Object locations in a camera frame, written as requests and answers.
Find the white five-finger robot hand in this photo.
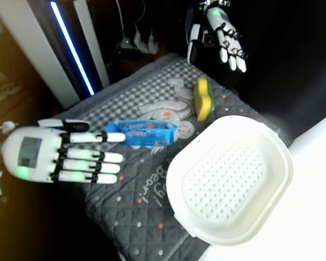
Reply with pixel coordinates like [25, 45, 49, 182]
[0, 119, 126, 185]
[186, 7, 248, 73]

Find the yellow and green sponge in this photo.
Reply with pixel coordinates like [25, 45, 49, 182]
[193, 78, 215, 122]

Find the blue tissue packet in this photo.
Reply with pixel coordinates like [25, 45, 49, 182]
[104, 119, 179, 148]

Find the white power strip with plugs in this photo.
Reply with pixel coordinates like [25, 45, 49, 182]
[116, 29, 160, 54]

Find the white column with dark groove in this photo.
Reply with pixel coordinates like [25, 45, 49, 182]
[0, 0, 111, 110]

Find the blue-white light strip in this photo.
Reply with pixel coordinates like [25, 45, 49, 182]
[49, 1, 96, 97]

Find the grey quilt with bear print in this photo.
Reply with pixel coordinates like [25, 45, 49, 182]
[52, 52, 292, 261]

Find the thin white cable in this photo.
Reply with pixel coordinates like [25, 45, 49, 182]
[114, 0, 127, 41]

